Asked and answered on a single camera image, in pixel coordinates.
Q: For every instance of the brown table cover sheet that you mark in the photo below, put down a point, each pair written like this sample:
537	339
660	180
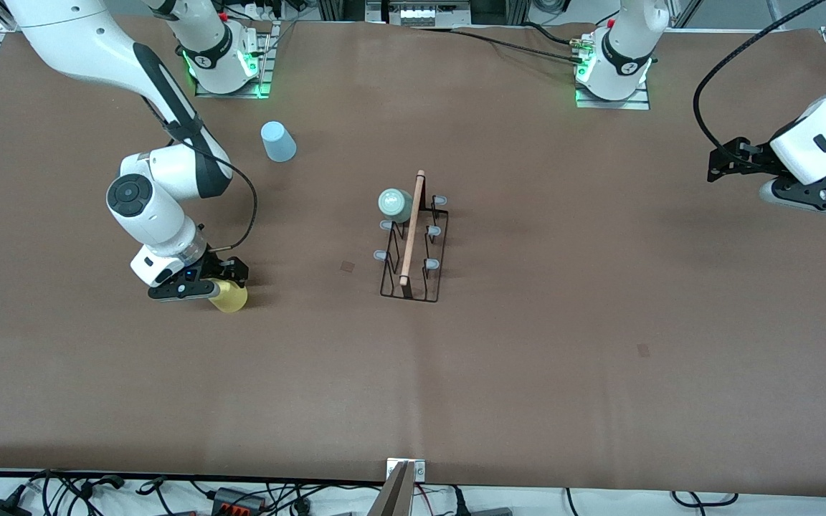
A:
528	394

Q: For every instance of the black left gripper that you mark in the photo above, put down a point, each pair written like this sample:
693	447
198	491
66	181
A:
758	160

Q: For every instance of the white power strip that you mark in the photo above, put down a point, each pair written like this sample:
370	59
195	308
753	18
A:
424	13

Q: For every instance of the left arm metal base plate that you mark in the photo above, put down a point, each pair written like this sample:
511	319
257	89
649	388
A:
639	102

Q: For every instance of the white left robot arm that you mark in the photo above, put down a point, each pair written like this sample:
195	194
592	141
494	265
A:
635	21

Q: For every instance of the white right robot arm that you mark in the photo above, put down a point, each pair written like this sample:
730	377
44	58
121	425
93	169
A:
83	43

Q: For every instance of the pale green plastic cup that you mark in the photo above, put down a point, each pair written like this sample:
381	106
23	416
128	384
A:
393	203

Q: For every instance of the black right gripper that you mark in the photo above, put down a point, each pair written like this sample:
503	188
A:
221	266

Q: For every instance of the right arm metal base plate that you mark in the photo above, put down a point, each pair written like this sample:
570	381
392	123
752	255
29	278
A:
266	72

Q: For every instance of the grey camera mount bar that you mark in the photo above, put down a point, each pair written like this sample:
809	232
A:
393	498

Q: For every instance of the light blue plastic cup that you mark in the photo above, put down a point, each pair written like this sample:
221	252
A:
278	141

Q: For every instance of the black orange connector block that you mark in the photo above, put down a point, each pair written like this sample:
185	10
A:
237	499

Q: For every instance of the black power adapter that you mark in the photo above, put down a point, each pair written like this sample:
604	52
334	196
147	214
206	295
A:
1	509

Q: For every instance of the small metal mounting bracket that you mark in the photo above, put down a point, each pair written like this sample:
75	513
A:
419	469

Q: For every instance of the yellow plastic cup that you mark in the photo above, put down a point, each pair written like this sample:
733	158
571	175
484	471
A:
232	299

